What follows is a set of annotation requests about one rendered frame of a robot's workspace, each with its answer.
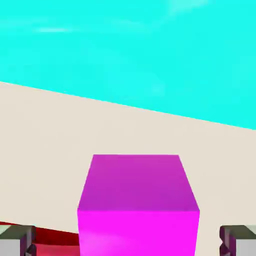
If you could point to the small magenta cube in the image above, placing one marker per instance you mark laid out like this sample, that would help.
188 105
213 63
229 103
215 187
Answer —
138 210

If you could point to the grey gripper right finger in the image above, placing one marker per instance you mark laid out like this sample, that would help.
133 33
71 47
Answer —
242 239

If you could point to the large cyan box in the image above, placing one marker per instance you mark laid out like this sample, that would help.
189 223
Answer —
128 50

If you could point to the large red box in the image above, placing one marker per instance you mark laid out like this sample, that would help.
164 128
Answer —
57 241

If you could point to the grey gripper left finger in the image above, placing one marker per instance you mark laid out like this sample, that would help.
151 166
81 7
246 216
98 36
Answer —
14 238

